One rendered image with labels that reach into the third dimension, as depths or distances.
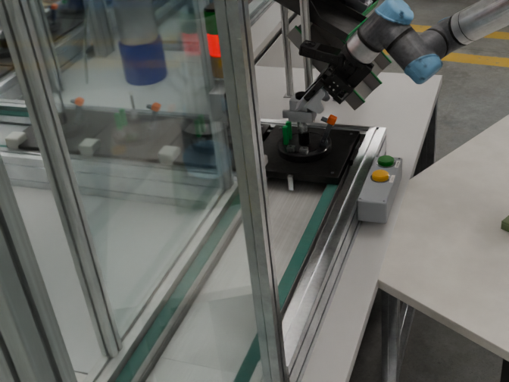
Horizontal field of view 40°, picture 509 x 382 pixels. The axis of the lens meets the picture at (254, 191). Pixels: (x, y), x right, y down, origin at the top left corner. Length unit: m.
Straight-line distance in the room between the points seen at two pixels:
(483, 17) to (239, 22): 0.93
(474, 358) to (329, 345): 1.25
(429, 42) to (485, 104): 2.64
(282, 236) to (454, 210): 0.45
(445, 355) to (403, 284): 1.08
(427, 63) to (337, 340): 0.63
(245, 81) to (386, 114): 1.46
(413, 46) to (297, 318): 0.65
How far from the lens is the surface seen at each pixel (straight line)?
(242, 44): 0.79
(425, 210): 1.80
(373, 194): 1.68
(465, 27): 1.66
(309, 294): 1.40
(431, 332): 2.71
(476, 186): 1.91
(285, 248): 1.59
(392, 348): 2.18
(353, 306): 1.52
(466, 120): 4.07
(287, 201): 1.74
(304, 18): 1.92
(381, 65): 2.22
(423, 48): 1.62
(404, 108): 2.28
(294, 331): 1.33
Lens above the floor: 1.89
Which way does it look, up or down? 33 degrees down
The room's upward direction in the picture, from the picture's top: 7 degrees counter-clockwise
